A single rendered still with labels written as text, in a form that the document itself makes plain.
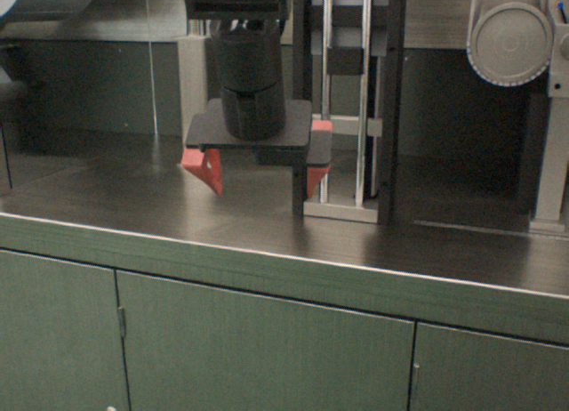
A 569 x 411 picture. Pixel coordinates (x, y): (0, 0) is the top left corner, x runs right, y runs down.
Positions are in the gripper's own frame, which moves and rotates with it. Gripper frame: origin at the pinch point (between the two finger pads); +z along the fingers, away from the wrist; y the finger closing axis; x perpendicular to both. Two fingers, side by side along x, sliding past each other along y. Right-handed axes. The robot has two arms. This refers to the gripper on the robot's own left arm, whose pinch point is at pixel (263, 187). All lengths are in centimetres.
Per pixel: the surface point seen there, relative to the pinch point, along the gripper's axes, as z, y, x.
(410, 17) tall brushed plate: 23, -21, -73
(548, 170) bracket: 20, -39, -25
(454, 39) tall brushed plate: 26, -30, -68
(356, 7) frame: -0.1, -9.1, -36.3
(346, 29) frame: 3.8, -7.7, -36.5
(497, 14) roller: 4, -31, -42
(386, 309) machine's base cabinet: 26.6, -14.7, -2.3
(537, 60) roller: 9, -37, -37
